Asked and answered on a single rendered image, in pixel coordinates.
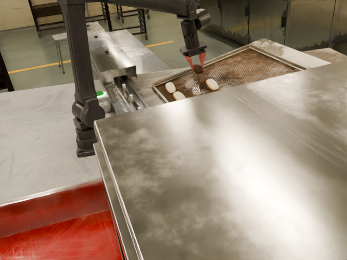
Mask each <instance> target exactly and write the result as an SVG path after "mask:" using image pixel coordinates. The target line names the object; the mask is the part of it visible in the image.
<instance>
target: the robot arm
mask: <svg viewBox="0 0 347 260"><path fill-rule="evenodd" d="M95 2H101V3H107V4H114V5H120V6H127V7H133V8H139V9H146V10H152V11H159V12H165V13H171V14H176V16H177V19H183V21H181V22H180V24H181V28H182V33H183V38H184V42H185V46H184V47H181V48H180V52H182V55H183V56H184V57H185V58H186V60H187V61H188V62H189V64H190V66H191V68H192V70H193V71H194V67H193V63H192V58H191V57H192V56H195V55H199V60H200V64H201V67H202V68H203V62H204V59H205V56H206V50H205V49H204V48H207V45H206V44H205V43H204V42H203V41H200V42H199V38H198V34H197V30H200V29H202V28H204V27H206V26H208V25H210V24H211V16H210V14H209V12H208V10H207V9H197V5H196V3H195V2H194V1H193V0H57V3H60V6H61V10H62V13H63V15H64V21H65V26H66V32H67V39H68V45H69V52H70V58H71V64H72V71H73V77H74V83H75V94H74V97H75V101H74V103H73V104H72V113H73V115H74V116H75V118H74V119H73V121H74V125H75V127H76V129H75V130H76V134H77V136H76V143H77V150H76V154H77V157H86V156H92V155H95V152H94V148H93V144H94V143H98V142H97V138H96V134H95V131H94V127H93V126H94V124H93V122H94V121H95V120H100V119H104V118H105V111H104V109H103V108H102V107H101V106H100V105H99V100H98V97H97V92H96V90H95V86H94V81H93V73H92V65H91V58H90V50H89V42H88V34H87V26H86V17H85V11H86V6H85V3H95Z"/></svg>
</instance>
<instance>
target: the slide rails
mask: <svg viewBox="0 0 347 260"><path fill-rule="evenodd" d="M120 80H121V81H122V83H123V84H125V86H126V89H127V90H128V92H129V93H130V94H132V95H133V99H134V101H135V102H136V104H137V105H138V107H141V109H145V107H144V105H143V104H142V102H141V101H140V99H139V98H138V97H137V95H136V94H135V92H134V91H133V90H132V88H131V87H130V85H129V84H128V82H127V81H126V80H125V78H124V77H123V76H120ZM114 82H115V84H116V85H117V87H118V89H119V90H120V92H121V94H122V95H123V97H124V99H125V100H126V102H127V104H128V105H129V107H130V108H131V110H132V111H136V109H135V107H134V106H133V104H132V102H131V101H130V99H129V98H128V96H127V95H126V93H125V91H124V90H123V88H122V87H121V85H120V84H119V82H118V81H117V79H116V78H115V77H114Z"/></svg>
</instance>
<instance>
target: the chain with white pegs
mask: <svg viewBox="0 0 347 260"><path fill-rule="evenodd" d="M116 79H117V81H118V82H119V84H120V85H121V87H122V88H123V90H124V91H125V93H126V95H127V96H128V98H129V99H130V101H131V102H132V104H133V106H134V107H135V109H136V110H140V109H141V107H137V106H136V104H135V103H134V100H133V95H132V94H131V95H129V93H128V92H127V90H126V86H125V84H122V82H121V81H120V77H116Z"/></svg>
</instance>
